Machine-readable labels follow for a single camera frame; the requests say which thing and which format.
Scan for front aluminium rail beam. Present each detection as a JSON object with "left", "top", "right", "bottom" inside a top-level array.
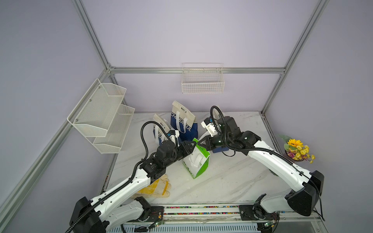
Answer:
[{"left": 106, "top": 204, "right": 328, "bottom": 233}]

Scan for white wire wall basket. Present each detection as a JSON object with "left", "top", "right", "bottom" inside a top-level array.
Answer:
[{"left": 181, "top": 63, "right": 225, "bottom": 94}]

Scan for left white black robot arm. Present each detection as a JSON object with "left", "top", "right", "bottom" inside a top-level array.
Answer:
[{"left": 66, "top": 120, "right": 197, "bottom": 233}]

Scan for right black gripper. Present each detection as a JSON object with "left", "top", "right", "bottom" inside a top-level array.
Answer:
[{"left": 198, "top": 134, "right": 233, "bottom": 151}]

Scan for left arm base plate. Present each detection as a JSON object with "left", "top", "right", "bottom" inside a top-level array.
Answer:
[{"left": 133, "top": 206, "right": 164, "bottom": 222}]

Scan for blue beige tote bag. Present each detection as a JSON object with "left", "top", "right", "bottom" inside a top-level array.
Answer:
[
  {"left": 153, "top": 114, "right": 181, "bottom": 146},
  {"left": 171, "top": 101, "right": 198, "bottom": 141},
  {"left": 200, "top": 105, "right": 229, "bottom": 153}
]

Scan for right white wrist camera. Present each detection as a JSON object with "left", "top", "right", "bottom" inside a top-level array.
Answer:
[{"left": 201, "top": 117, "right": 218, "bottom": 136}]

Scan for green white takeout bag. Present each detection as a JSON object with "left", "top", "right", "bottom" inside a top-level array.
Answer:
[{"left": 183, "top": 145, "right": 210, "bottom": 179}]

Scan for aluminium frame rails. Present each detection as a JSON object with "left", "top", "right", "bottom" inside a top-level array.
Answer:
[{"left": 1, "top": 1, "right": 329, "bottom": 232}]

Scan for white two-tier mesh shelf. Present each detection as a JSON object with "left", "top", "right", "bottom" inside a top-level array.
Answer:
[{"left": 67, "top": 79, "right": 135, "bottom": 154}]

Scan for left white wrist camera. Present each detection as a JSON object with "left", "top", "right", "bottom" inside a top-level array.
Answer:
[{"left": 167, "top": 130, "right": 180, "bottom": 147}]

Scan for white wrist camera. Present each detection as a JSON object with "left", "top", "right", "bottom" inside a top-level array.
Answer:
[
  {"left": 167, "top": 130, "right": 180, "bottom": 147},
  {"left": 201, "top": 117, "right": 218, "bottom": 136}
]

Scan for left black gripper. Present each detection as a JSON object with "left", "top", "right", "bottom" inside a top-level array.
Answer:
[{"left": 164, "top": 140, "right": 196, "bottom": 169}]

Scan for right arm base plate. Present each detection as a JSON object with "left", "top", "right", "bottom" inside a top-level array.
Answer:
[{"left": 239, "top": 205, "right": 279, "bottom": 221}]

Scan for sunflower bouquet in vase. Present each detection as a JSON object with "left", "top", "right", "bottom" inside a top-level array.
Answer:
[{"left": 279, "top": 135, "right": 315, "bottom": 164}]

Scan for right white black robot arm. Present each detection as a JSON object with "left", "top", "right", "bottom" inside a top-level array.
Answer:
[{"left": 198, "top": 106, "right": 324, "bottom": 219}]

